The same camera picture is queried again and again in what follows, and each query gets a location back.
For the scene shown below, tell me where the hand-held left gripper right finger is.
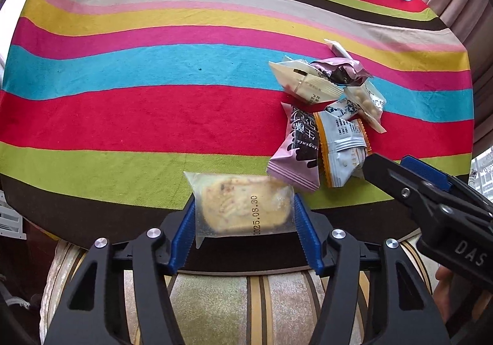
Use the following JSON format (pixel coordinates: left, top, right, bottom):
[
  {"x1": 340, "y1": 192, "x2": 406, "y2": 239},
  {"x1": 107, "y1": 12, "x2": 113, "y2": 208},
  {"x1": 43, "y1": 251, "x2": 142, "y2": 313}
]
[{"x1": 293, "y1": 193, "x2": 451, "y2": 345}]

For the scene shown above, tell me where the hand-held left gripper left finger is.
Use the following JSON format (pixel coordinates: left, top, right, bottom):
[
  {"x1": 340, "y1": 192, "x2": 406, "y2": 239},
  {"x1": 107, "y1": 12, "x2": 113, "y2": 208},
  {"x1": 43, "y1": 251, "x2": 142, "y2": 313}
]
[{"x1": 40, "y1": 193, "x2": 197, "y2": 345}]

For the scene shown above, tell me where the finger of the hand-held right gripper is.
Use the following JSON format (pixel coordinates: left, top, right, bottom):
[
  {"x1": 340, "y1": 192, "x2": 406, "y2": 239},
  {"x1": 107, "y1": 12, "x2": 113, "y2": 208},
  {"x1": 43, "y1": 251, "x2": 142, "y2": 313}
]
[
  {"x1": 363, "y1": 154, "x2": 493, "y2": 240},
  {"x1": 401, "y1": 155, "x2": 493, "y2": 215}
]

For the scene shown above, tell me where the white orange-edged snack packet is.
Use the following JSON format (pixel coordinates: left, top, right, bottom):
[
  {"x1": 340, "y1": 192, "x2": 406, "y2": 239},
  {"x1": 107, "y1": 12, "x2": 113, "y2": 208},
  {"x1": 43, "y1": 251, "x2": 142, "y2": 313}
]
[{"x1": 313, "y1": 111, "x2": 372, "y2": 188}]

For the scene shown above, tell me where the clear cookie packet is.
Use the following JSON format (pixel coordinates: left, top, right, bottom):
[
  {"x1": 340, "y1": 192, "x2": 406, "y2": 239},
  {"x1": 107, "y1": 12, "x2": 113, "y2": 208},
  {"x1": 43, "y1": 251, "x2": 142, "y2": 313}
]
[{"x1": 184, "y1": 171, "x2": 297, "y2": 249}]

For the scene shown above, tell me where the clear packet of nuts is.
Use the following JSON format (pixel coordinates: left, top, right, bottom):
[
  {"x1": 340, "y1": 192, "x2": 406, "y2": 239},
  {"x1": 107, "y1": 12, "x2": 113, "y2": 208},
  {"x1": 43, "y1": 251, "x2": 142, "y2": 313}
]
[{"x1": 343, "y1": 80, "x2": 387, "y2": 133}]

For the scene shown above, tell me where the white packet with blue triangles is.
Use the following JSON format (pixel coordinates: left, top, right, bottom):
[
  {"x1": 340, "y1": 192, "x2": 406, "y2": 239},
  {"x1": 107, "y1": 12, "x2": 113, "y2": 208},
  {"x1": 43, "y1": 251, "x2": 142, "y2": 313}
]
[{"x1": 325, "y1": 97, "x2": 361, "y2": 121}]

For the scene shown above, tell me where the person's right hand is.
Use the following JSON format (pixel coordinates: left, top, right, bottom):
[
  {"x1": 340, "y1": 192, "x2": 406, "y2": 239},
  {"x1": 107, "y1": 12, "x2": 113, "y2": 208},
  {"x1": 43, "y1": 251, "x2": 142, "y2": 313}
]
[{"x1": 434, "y1": 264, "x2": 465, "y2": 324}]

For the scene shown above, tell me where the striped sofa cushion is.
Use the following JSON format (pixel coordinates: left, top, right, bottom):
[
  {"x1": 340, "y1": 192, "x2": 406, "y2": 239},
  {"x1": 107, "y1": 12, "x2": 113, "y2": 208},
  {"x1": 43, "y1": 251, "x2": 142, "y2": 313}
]
[{"x1": 39, "y1": 239, "x2": 443, "y2": 345}]

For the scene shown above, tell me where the pink packet with dark print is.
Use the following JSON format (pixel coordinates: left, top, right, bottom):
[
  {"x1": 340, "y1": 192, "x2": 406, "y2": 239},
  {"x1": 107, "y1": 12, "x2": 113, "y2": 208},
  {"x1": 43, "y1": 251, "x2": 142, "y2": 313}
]
[{"x1": 267, "y1": 102, "x2": 321, "y2": 191}]

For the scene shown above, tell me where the mauve and brown snack packet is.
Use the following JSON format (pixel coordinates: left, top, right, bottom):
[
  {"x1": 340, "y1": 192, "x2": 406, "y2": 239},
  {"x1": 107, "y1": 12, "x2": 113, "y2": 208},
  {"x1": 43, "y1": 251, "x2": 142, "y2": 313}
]
[{"x1": 310, "y1": 58, "x2": 373, "y2": 85}]

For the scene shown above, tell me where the cream snack packet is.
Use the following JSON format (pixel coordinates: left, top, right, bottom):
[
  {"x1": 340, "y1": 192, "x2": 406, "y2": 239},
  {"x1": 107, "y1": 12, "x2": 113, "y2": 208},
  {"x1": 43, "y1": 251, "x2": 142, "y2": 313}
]
[{"x1": 268, "y1": 56, "x2": 345, "y2": 106}]

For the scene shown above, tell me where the small white stick packet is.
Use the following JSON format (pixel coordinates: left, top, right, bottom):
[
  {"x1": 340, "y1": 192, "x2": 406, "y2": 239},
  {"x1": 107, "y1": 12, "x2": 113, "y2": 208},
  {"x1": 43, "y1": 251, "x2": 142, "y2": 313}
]
[{"x1": 324, "y1": 39, "x2": 359, "y2": 60}]

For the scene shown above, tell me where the multicoloured striped tablecloth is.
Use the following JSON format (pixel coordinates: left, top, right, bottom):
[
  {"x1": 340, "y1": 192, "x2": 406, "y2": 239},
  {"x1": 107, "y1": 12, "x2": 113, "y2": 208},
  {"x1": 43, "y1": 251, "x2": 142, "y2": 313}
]
[{"x1": 0, "y1": 0, "x2": 474, "y2": 253}]

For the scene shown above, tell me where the white slatted rack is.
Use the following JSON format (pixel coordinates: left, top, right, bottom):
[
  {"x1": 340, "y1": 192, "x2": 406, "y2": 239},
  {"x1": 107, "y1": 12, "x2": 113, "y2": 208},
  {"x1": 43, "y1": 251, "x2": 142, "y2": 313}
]
[{"x1": 0, "y1": 191, "x2": 24, "y2": 240}]

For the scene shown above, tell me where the beige curtain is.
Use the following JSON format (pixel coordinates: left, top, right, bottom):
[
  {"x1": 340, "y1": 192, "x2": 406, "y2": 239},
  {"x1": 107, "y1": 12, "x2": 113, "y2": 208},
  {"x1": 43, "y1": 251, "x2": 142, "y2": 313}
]
[{"x1": 402, "y1": 0, "x2": 493, "y2": 153}]

